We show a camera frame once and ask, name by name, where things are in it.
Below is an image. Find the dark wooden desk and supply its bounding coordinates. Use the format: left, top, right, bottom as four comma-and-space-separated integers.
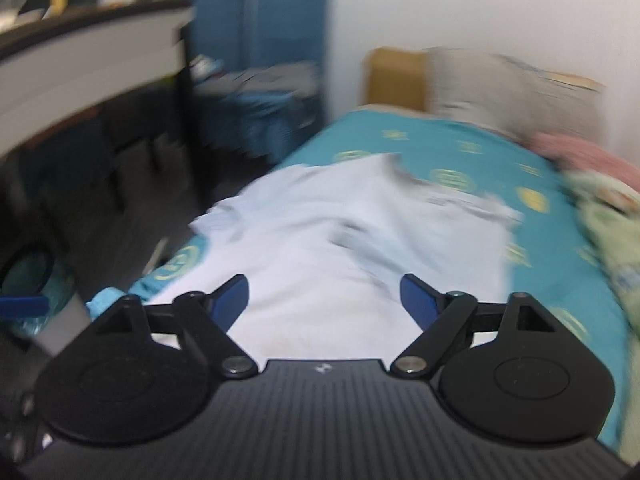
1, 0, 193, 211

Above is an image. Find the grey cloth on chair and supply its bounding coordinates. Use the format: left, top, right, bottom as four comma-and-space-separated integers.
190, 55, 320, 99

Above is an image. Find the white t-shirt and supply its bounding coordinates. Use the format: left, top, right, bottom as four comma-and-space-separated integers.
156, 154, 522, 364

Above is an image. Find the pink fluffy blanket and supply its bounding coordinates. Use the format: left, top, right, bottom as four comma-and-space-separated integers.
527, 132, 639, 188

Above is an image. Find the green cartoon fleece blanket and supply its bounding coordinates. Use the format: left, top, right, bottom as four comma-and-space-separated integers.
564, 169, 640, 321

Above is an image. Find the blue folding chair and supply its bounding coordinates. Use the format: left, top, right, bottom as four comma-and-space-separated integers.
190, 0, 326, 165

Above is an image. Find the beige pillow behind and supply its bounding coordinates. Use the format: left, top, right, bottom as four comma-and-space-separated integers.
544, 70, 604, 92

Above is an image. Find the teal smiley bed sheet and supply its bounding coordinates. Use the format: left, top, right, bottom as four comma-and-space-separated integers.
86, 108, 633, 449

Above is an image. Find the yellow bed headboard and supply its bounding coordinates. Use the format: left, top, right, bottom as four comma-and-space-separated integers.
362, 47, 431, 113

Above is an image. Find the grey pillow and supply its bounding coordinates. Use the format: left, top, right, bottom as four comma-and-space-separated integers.
427, 47, 603, 144

